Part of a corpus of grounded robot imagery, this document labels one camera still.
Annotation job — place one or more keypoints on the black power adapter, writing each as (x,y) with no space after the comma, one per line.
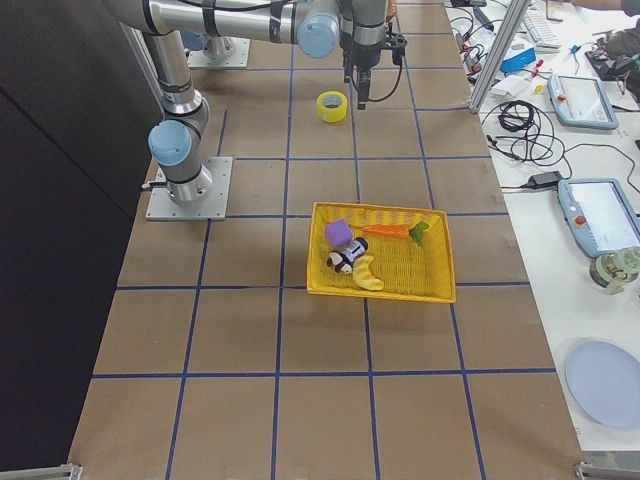
(542,180)

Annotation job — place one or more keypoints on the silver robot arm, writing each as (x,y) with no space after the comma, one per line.
(178,36)
(215,48)

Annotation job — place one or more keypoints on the light blue plate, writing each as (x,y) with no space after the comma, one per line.
(603,379)

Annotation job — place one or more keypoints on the white keyboard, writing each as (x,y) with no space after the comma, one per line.
(539,31)

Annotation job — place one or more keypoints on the yellow tape roll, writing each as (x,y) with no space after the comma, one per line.
(331,106)

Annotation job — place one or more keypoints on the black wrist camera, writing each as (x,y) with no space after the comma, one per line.
(397,44)

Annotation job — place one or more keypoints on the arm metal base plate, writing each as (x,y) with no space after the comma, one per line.
(237,60)
(204,198)

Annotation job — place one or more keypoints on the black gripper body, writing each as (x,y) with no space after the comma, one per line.
(363,56)

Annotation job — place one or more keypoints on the purple foam cube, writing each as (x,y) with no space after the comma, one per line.
(338,234)

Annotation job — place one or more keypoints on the blue and white box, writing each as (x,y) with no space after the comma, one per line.
(517,59)

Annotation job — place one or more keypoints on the far blue teach pendant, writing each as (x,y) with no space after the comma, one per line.
(581,102)

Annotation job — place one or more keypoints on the near blue teach pendant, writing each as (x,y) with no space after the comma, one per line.
(598,214)

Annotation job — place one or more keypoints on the yellow plastic basket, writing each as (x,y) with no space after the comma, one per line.
(410,270)

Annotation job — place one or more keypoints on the black white plush toy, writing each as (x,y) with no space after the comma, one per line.
(340,263)

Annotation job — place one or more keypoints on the small dark labelled jar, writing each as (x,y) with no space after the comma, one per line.
(356,248)

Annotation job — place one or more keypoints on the aluminium frame post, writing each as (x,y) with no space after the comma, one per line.
(505,35)

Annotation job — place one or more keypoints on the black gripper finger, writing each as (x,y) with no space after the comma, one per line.
(363,83)

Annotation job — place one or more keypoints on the orange toy carrot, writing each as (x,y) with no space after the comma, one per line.
(400,231)

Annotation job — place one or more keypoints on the blue teach pendant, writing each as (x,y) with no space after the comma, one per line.
(598,214)
(581,102)

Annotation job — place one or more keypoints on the glass jar with lid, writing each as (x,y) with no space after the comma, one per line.
(613,271)

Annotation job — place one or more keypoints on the toy croissant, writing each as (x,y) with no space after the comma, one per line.
(363,276)

